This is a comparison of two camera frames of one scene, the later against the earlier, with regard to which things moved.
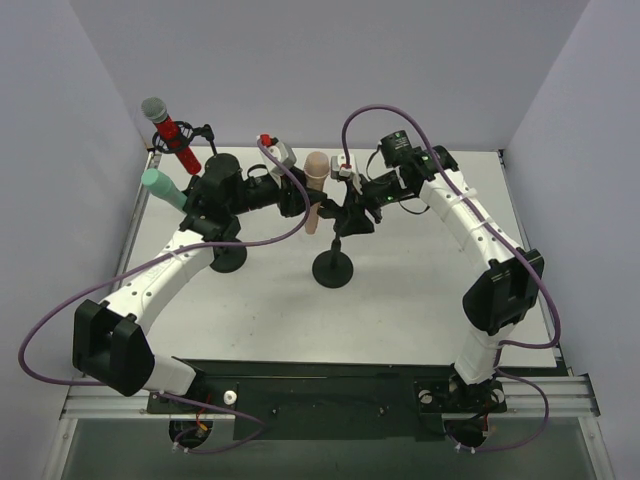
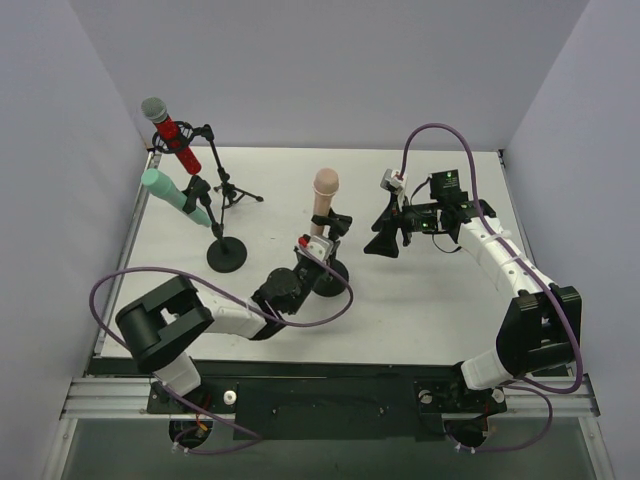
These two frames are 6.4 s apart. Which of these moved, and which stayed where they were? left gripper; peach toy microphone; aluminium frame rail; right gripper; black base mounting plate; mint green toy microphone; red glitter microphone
Moved: peach toy microphone; left gripper; right gripper
Stayed: black base mounting plate; mint green toy microphone; aluminium frame rail; red glitter microphone
